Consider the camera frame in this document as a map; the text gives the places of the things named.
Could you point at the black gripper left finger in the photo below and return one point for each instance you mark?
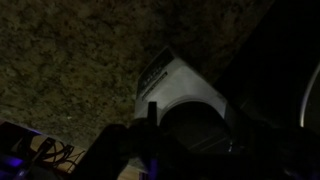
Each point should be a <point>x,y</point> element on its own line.
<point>116,153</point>

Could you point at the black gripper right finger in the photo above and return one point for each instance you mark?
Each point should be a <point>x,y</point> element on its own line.
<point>283,156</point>

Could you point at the white plastic jar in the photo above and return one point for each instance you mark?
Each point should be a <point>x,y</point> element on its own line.
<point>180,86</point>

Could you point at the black frying pan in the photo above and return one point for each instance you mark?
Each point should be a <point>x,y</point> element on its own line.
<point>308,96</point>

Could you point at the black stove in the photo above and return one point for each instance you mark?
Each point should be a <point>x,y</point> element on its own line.
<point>276,50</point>

